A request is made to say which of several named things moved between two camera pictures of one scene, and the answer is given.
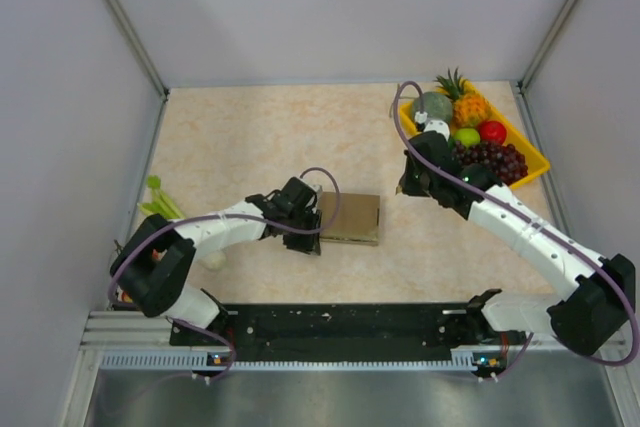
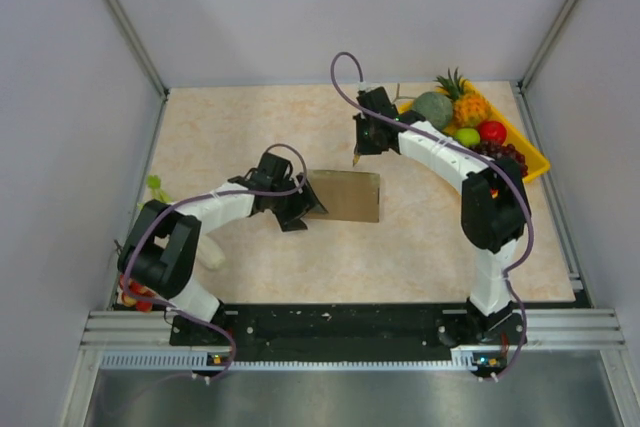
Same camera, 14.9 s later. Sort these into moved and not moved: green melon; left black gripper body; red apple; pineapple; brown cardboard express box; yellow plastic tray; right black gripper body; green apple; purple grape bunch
Moved: brown cardboard express box; right black gripper body; left black gripper body
Not moved: purple grape bunch; yellow plastic tray; green apple; red apple; pineapple; green melon
